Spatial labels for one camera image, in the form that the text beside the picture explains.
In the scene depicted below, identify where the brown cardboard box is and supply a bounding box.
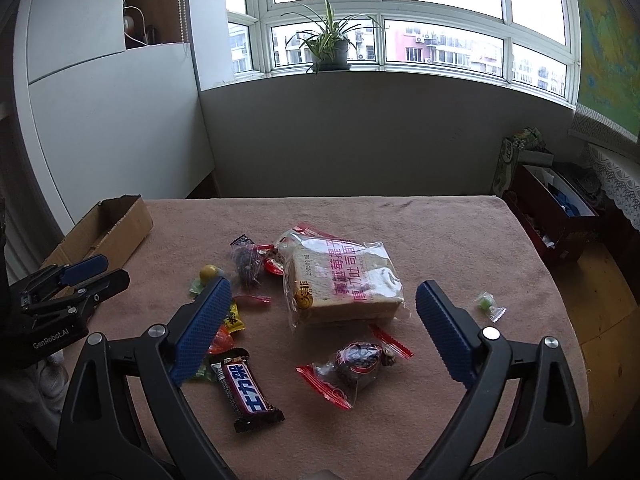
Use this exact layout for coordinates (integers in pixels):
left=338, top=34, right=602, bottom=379
left=42, top=195, right=153, bottom=271

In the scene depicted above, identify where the yellow round candy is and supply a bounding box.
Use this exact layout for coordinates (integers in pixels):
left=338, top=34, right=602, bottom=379
left=198, top=264, right=219, bottom=286

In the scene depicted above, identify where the yellow orange snack packet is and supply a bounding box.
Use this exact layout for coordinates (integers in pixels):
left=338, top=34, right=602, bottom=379
left=193, top=301, right=246, bottom=380

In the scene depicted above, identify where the dark chocolate bar wrapper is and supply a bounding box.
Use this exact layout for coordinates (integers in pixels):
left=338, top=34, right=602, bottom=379
left=207, top=348, right=285, bottom=434

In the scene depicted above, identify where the small dark snack bag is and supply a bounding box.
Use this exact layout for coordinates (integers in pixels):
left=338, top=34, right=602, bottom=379
left=230, top=234, right=284, bottom=289

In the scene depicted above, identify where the clear red-edged snack bag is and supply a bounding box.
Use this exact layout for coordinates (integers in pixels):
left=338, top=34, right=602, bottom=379
left=296, top=324, right=414, bottom=411

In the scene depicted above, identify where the packaged sliced bread loaf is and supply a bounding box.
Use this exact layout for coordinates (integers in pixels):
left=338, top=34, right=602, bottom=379
left=274, top=224, right=410, bottom=330

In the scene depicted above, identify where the small green wrapped candy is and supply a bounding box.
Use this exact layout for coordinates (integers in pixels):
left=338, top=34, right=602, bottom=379
left=475, top=292, right=506, bottom=323

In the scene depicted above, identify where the white cabinet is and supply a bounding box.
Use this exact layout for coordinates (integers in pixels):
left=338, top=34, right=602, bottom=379
left=13, top=0, right=233, bottom=232

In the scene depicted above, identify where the dark storage box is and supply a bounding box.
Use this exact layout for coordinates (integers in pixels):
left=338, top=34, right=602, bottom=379
left=502, top=164, right=599, bottom=266

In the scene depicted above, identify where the white lace cloth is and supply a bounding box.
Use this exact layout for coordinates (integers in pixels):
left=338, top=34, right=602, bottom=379
left=569, top=103, right=640, bottom=233

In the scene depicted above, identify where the green patterned bag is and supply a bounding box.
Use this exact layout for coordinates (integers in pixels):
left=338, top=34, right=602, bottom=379
left=491, top=127, right=546, bottom=196

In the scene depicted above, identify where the potted spider plant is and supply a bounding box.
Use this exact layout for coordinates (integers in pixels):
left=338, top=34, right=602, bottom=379
left=282, top=0, right=383, bottom=75

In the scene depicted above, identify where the yellow green wall painting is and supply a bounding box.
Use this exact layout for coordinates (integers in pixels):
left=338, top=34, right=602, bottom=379
left=578, top=0, right=639, bottom=139

